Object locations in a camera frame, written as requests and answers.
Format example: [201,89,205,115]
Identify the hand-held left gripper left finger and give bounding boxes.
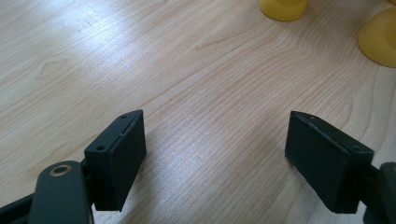
[83,108,148,213]

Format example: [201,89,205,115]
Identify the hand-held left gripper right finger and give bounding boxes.
[284,110,375,215]

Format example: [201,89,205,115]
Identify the cream bin with face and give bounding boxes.
[259,0,396,68]

